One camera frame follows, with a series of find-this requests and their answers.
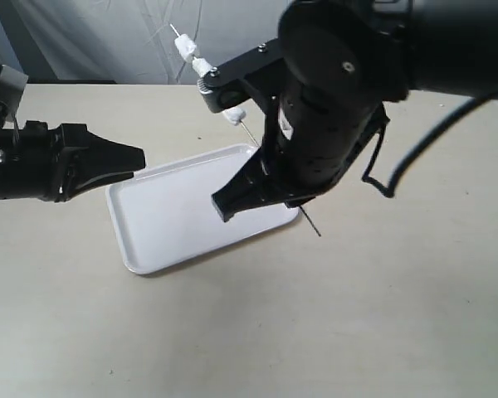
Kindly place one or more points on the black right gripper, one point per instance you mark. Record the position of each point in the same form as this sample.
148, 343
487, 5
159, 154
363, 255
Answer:
320, 117

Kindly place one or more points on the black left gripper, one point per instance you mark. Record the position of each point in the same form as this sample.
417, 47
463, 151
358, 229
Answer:
39, 162

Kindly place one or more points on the thin metal skewer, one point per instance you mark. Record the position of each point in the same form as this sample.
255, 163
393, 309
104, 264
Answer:
249, 134

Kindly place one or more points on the white marshmallow piece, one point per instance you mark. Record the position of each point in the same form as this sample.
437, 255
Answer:
201, 66
187, 48
234, 115

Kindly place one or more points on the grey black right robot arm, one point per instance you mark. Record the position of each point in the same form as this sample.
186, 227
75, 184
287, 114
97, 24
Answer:
447, 47

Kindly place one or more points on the white rectangular plastic tray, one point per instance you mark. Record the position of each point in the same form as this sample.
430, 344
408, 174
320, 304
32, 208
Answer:
164, 215

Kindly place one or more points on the grey fabric backdrop curtain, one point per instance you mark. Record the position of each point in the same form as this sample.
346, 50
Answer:
128, 42

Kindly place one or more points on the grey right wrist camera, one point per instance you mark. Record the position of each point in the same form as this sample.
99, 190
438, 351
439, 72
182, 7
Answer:
258, 74

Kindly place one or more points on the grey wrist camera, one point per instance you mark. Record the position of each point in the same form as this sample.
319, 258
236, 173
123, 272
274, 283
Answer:
12, 86
258, 74

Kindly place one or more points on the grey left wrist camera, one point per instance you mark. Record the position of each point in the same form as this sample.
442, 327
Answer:
12, 86

